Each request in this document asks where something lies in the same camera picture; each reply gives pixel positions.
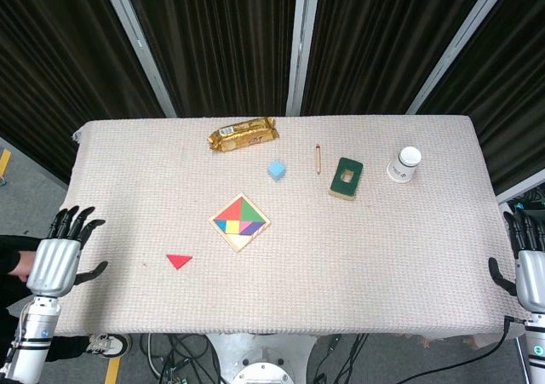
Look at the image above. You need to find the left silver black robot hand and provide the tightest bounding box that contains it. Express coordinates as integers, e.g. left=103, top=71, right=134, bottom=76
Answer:
left=25, top=205, right=109, bottom=298

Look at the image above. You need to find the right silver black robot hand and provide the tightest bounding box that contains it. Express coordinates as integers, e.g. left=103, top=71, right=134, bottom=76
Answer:
left=487, top=210, right=545, bottom=312

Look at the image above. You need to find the red triangle piece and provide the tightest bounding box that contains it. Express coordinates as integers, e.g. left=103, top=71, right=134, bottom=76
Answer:
left=165, top=254, right=193, bottom=271

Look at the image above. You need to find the white sneaker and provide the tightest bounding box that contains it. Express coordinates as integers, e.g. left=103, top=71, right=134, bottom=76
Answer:
left=86, top=332, right=131, bottom=359

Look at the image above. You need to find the white paper cup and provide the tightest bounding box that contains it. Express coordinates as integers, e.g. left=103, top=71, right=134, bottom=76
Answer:
left=386, top=146, right=422, bottom=184

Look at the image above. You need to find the wooden tangram puzzle tray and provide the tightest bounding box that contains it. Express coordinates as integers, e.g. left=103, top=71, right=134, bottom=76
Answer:
left=208, top=192, right=273, bottom=254

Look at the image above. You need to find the black pleated curtain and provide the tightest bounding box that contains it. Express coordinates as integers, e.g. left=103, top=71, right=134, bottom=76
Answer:
left=120, top=0, right=300, bottom=117
left=300, top=0, right=497, bottom=115
left=418, top=0, right=545, bottom=196
left=0, top=0, right=168, bottom=181

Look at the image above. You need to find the green yellow sponge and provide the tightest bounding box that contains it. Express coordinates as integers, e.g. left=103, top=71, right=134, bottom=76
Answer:
left=327, top=157, right=364, bottom=202

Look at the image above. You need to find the beige woven tablecloth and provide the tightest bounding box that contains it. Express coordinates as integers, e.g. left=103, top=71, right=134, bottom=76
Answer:
left=50, top=114, right=531, bottom=339

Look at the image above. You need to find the gold biscuit packet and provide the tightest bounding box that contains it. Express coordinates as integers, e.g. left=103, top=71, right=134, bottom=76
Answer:
left=207, top=117, right=280, bottom=153

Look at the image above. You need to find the light blue cube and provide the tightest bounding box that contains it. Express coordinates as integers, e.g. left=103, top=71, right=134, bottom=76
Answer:
left=267, top=158, right=287, bottom=181

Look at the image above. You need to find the left arm wrist cable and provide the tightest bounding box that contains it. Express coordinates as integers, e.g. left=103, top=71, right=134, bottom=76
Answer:
left=0, top=302, right=32, bottom=375

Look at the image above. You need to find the grey partition base rail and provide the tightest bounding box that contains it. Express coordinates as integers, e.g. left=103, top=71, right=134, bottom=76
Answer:
left=496, top=178, right=545, bottom=205

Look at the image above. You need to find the black cable with plug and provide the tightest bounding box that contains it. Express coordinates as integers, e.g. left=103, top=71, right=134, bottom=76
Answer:
left=406, top=315, right=519, bottom=383

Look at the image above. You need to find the black floor cable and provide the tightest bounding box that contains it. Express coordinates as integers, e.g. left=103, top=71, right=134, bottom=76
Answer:
left=313, top=333, right=371, bottom=384
left=163, top=335, right=214, bottom=384

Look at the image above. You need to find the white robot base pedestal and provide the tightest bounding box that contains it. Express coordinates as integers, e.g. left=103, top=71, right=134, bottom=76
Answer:
left=206, top=332, right=318, bottom=384

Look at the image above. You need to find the aluminium partition post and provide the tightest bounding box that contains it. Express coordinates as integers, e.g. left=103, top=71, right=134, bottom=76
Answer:
left=285, top=0, right=322, bottom=115
left=98, top=0, right=178, bottom=118
left=405, top=0, right=517, bottom=115

